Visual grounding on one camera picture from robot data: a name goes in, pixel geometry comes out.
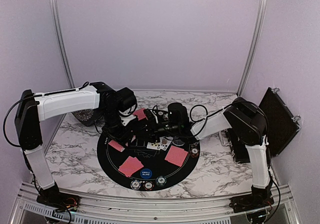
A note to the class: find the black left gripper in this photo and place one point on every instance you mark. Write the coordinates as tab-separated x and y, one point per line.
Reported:
121	137

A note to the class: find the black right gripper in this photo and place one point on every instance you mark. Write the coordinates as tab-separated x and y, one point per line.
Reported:
152	130

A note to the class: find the black dealer button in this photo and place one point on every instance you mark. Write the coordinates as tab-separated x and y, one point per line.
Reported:
178	142

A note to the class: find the red playing card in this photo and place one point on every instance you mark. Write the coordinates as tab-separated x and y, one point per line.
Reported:
130	173
130	164
176	149
140	114
176	158

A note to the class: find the face-up playing card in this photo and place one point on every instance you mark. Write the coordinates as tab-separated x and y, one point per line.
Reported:
164	145
153	146

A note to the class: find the red playing card deck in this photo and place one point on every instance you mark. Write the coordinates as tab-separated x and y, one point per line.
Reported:
116	146

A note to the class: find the blue small blind button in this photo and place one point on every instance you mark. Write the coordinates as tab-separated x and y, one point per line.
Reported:
146	174

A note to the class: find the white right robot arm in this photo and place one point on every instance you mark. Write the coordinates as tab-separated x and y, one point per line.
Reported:
245	118

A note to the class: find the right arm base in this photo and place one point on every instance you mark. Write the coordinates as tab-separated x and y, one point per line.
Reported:
255	206

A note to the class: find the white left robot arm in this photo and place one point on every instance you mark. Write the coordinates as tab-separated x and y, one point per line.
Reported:
35	108

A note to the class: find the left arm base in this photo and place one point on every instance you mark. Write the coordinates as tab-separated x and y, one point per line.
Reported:
53	197

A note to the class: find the black floral patterned pouch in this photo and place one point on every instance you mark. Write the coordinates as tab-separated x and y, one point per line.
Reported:
86	117

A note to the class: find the round black poker mat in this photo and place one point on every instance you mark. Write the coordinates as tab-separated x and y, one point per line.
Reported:
110	160

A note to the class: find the black poker chip case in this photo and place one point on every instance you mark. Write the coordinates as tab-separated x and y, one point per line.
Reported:
283	127

